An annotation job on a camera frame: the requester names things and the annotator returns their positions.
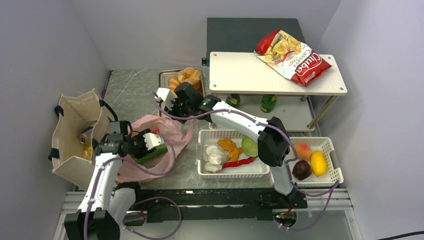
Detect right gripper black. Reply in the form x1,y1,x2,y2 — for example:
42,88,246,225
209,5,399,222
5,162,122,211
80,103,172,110
164,96,193,125

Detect orange breaded food piece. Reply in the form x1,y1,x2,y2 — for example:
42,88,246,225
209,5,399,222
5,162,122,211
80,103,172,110
177,67,201,90

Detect pink plastic grocery bag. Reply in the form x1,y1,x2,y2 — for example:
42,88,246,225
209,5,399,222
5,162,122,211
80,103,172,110
114,114,194,184

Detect clear dumplings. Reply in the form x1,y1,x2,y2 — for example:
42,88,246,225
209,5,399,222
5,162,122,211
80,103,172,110
202,144,228,173

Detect green cabbage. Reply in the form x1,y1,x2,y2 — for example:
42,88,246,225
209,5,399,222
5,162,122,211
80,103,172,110
241,135,259,158

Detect dark red apple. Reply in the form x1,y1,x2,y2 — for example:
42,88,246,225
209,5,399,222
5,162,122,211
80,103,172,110
292,160,313,181

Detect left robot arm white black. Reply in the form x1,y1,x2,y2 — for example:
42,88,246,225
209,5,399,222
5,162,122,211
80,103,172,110
64,121,164,240

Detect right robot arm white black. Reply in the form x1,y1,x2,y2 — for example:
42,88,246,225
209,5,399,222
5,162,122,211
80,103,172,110
155,82,295,208

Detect bread loaf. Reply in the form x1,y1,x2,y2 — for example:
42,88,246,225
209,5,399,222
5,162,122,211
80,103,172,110
168,76,181,97

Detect metal baking tray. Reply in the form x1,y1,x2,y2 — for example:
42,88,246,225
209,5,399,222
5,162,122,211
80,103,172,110
158,68,206,97

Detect left green glass bottle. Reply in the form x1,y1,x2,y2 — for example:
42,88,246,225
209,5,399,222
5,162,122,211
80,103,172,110
225,93,241,109

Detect green glass bottle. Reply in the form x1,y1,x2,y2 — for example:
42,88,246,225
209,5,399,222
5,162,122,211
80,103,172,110
225,93,241,109
260,94,278,113

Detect can inside tote bag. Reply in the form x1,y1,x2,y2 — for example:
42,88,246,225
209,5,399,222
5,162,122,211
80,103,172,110
77,126,94,145

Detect orange habanero pepper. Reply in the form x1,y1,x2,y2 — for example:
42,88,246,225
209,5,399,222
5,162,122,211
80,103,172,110
217,138,244,162

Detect white two-tier shelf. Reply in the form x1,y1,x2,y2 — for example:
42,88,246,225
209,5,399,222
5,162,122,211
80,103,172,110
209,51,348,132

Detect beige canvas tote bag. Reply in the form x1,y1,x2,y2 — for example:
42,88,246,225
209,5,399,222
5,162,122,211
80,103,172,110
48,89,117,190

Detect dark grey back panel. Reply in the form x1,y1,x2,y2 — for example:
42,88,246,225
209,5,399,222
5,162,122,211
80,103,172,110
201,17,305,67

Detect right green glass bottle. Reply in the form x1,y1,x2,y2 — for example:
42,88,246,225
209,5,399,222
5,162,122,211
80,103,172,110
260,94,278,113

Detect red chili pepper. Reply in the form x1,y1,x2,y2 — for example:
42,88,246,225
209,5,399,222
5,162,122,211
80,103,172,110
222,157,255,169

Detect left white plastic basket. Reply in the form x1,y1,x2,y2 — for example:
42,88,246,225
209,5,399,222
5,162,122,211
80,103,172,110
196,129,270,179

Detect white plastic basket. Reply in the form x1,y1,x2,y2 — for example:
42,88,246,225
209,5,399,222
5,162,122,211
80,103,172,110
196,129,270,179
290,137,344,188

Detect red cassava chips bag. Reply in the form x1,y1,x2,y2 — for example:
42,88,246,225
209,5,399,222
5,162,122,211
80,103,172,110
254,29,332,87

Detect peach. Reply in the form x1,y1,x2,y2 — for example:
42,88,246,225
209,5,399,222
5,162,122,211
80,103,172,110
294,142,312,161

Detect right white plastic basket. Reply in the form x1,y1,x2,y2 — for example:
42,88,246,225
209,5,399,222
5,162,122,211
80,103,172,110
290,137,344,188

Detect yellow mango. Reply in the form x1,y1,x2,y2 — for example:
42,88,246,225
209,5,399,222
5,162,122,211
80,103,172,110
310,150,328,177

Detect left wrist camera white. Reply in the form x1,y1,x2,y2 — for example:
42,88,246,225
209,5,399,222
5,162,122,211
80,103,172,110
142,132,165,151

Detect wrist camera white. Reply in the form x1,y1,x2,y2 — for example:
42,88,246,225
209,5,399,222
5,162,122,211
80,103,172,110
154,87,176,110
142,132,165,151

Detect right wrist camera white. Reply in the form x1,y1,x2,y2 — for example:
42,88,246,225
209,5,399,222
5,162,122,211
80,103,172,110
154,87,176,110

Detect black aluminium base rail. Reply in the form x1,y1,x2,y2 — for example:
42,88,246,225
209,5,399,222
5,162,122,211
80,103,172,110
59,188,352,223

